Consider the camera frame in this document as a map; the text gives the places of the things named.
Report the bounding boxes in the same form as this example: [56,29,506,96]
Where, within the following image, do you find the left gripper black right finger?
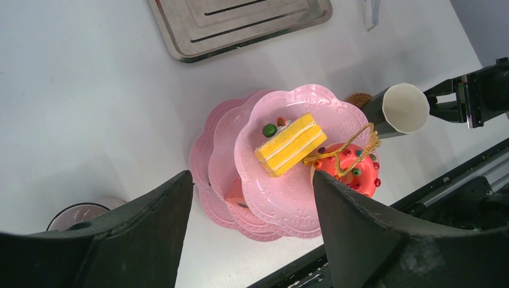
[313,171,508,287]

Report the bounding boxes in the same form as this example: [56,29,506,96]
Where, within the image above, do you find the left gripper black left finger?
[1,170,193,287]

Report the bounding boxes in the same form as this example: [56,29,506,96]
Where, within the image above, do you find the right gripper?
[424,57,508,128]

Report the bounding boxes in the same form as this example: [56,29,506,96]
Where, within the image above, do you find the mauve cup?
[46,197,126,231]

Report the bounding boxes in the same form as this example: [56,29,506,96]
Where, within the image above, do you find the black cup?
[361,83,430,139]

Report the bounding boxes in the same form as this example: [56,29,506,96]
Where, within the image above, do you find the red layered cake slice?
[224,177,248,208]

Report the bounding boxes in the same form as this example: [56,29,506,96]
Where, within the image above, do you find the pink three-tier cake stand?
[188,84,379,242]

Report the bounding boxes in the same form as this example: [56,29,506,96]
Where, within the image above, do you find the yellow cake slice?
[254,113,327,178]

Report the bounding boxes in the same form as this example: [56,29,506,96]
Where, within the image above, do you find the stainless steel food tongs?
[361,0,381,32]

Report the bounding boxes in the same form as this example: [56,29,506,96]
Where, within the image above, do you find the light woven round coaster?
[345,92,373,109]

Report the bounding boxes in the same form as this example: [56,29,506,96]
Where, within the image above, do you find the stainless steel serving tray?
[148,0,333,63]

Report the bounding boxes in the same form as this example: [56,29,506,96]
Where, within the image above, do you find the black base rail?
[255,140,508,287]

